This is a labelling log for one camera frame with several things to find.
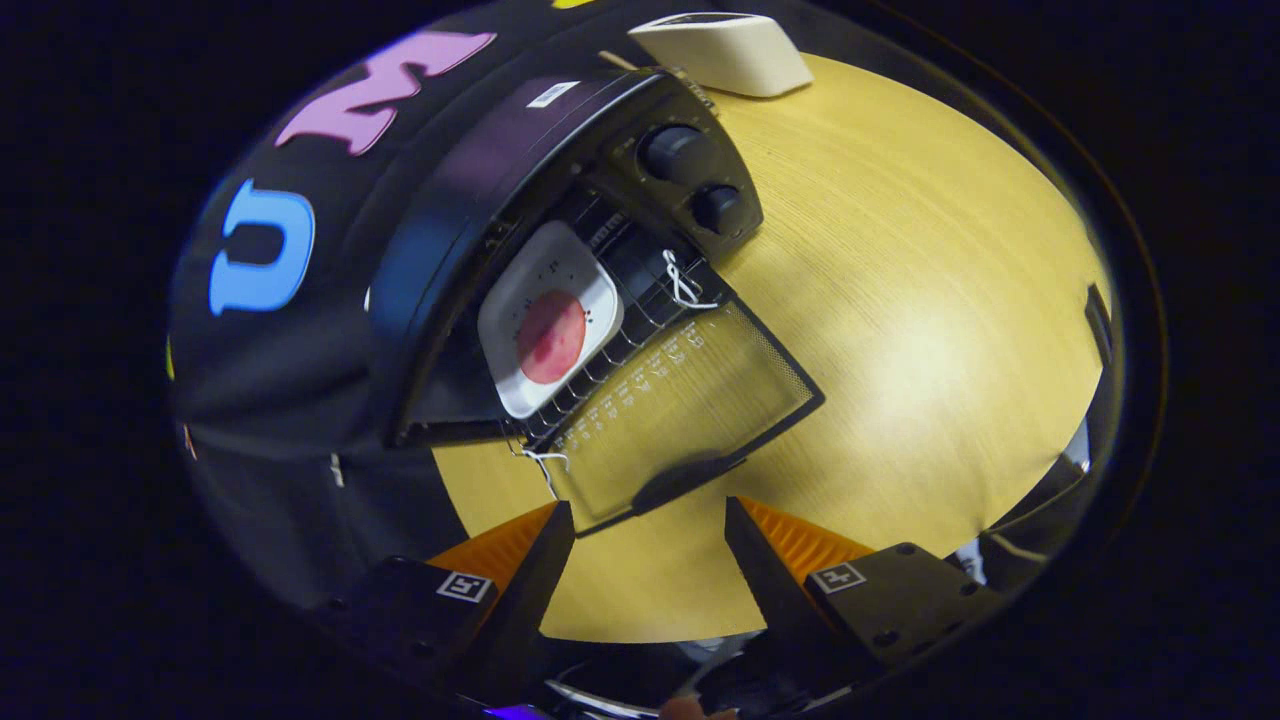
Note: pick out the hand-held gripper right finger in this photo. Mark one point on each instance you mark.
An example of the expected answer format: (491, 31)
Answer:
(770, 590)

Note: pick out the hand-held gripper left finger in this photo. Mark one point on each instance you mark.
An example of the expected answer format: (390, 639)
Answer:
(535, 590)

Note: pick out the round pink meat slice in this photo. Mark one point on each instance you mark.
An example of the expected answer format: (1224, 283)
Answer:
(552, 338)

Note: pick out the white square plate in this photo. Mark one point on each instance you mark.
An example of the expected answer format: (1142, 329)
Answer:
(540, 260)

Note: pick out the black toaster oven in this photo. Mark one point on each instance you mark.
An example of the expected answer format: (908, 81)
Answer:
(450, 220)

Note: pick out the black oven knob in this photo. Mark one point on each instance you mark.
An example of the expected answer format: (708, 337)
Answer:
(678, 155)
(719, 210)

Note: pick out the white bread toaster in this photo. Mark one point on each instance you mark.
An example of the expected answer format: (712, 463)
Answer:
(730, 55)

